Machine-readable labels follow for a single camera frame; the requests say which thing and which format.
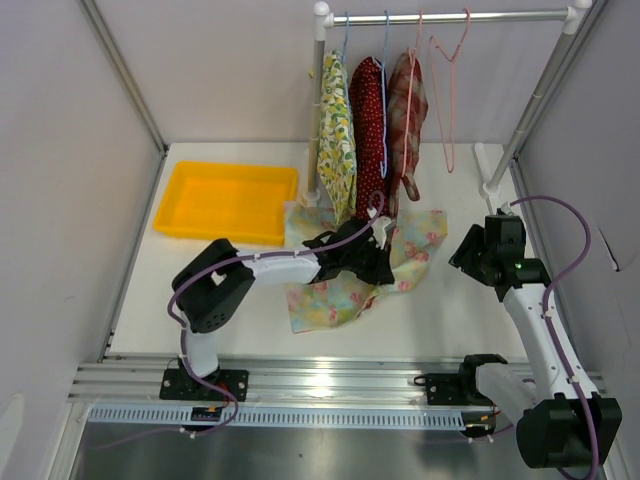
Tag pastel floral cloth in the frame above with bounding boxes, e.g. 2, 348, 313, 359
285, 210, 448, 334

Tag red plaid skirt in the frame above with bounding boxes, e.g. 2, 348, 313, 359
387, 50, 429, 217

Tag pink wire hanger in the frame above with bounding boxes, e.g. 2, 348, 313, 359
401, 11, 423, 176
428, 7, 471, 174

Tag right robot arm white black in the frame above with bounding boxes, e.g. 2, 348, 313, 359
449, 212, 622, 476

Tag lemon print skirt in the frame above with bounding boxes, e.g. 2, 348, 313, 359
317, 50, 357, 225

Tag red polka dot skirt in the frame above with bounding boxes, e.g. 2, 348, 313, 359
349, 57, 388, 220

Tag yellow plastic tray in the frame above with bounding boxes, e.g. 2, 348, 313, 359
153, 161, 299, 246

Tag metal clothes rack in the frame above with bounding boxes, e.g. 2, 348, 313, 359
302, 1, 595, 207

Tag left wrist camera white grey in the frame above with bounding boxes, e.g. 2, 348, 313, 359
371, 216, 396, 249

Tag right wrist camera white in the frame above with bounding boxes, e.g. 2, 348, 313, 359
495, 202, 520, 218

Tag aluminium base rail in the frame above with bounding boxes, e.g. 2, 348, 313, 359
67, 356, 461, 410

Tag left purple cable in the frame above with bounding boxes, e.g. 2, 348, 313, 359
167, 189, 386, 401

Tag blue wire hanger right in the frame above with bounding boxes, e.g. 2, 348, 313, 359
380, 10, 390, 179

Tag blue wire hanger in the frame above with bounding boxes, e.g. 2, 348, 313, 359
380, 10, 390, 179
340, 12, 352, 131

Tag blue wire hanger left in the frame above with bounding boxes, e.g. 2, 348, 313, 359
340, 12, 352, 131

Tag slotted cable duct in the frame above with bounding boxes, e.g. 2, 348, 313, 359
88, 403, 466, 431

